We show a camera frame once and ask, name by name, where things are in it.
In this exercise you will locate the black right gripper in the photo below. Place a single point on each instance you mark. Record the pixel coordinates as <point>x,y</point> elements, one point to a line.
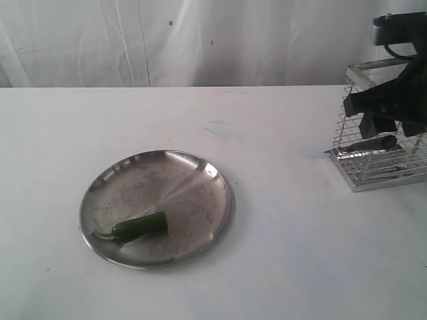
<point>401,99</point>

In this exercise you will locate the black handled knife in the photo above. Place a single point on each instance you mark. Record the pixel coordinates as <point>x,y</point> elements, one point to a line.
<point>384,143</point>

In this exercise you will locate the green chili pepper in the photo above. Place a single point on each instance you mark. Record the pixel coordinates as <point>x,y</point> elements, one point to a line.
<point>155,222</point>

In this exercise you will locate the round steel plate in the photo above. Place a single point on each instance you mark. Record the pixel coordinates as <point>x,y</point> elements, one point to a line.
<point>191,192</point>

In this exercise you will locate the white backdrop curtain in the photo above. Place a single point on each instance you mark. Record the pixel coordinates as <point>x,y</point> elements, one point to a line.
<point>187,43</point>

